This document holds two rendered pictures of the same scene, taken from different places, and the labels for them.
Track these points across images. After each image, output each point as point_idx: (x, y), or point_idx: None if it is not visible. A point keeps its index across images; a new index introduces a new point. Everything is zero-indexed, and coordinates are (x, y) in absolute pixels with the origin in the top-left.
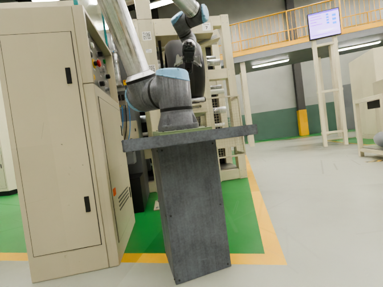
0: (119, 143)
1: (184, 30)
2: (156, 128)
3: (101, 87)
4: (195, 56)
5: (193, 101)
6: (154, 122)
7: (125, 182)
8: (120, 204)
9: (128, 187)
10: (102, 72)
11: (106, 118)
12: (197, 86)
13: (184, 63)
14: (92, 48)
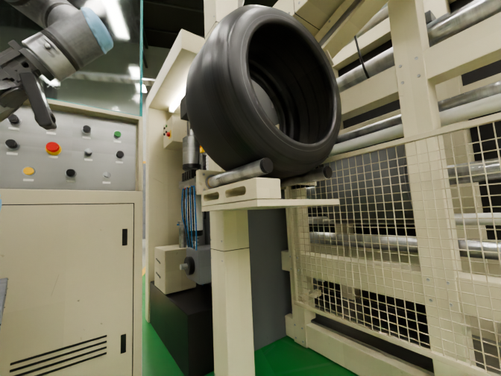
0: (95, 262)
1: (38, 19)
2: (213, 232)
3: (78, 177)
4: (206, 52)
5: (241, 176)
6: (212, 218)
7: (95, 328)
8: (16, 375)
9: (116, 335)
10: (87, 154)
11: (17, 231)
12: (227, 136)
13: (192, 86)
14: (61, 127)
